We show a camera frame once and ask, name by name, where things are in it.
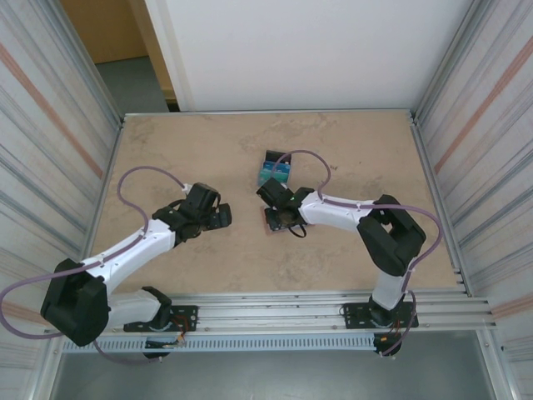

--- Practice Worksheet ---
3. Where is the black base connector block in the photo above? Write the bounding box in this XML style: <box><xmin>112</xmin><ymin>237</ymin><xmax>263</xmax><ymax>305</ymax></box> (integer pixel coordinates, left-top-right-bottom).
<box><xmin>373</xmin><ymin>332</ymin><xmax>404</xmax><ymax>358</ymax></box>
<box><xmin>142</xmin><ymin>337</ymin><xmax>187</xmax><ymax>360</ymax></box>

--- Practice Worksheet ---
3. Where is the wooden door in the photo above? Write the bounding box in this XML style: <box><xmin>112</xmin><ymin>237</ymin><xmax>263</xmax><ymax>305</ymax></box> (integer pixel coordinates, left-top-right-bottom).
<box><xmin>61</xmin><ymin>0</ymin><xmax>178</xmax><ymax>103</ymax></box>

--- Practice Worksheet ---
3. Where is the grey slotted cable duct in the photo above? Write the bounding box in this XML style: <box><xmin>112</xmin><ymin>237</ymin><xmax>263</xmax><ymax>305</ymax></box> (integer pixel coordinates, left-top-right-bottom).
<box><xmin>61</xmin><ymin>335</ymin><xmax>376</xmax><ymax>354</ymax></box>

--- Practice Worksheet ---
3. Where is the teal credit card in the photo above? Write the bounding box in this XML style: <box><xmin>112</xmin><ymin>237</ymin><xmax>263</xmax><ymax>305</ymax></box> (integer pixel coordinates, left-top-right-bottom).
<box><xmin>257</xmin><ymin>167</ymin><xmax>288</xmax><ymax>187</ymax></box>

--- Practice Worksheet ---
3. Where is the clear acrylic card stand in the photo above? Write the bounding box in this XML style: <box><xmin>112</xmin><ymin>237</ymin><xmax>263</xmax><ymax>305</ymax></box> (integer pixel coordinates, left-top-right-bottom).
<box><xmin>256</xmin><ymin>149</ymin><xmax>293</xmax><ymax>189</ymax></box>

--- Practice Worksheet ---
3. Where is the aluminium rail frame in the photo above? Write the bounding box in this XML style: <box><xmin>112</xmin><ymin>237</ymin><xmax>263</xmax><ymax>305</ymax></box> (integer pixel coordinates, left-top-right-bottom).
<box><xmin>48</xmin><ymin>291</ymin><xmax>499</xmax><ymax>334</ymax></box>

